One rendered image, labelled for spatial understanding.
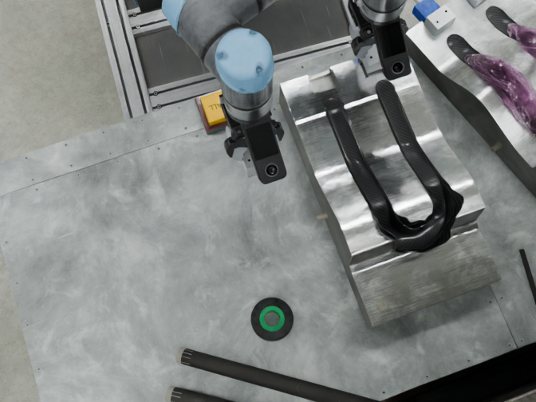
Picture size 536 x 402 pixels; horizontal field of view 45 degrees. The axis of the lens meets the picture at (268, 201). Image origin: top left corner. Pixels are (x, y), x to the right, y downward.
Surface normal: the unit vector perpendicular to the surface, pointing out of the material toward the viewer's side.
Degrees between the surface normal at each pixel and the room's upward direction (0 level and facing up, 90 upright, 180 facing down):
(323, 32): 0
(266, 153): 29
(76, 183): 0
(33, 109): 0
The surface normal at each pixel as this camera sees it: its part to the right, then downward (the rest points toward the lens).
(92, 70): 0.00, -0.25
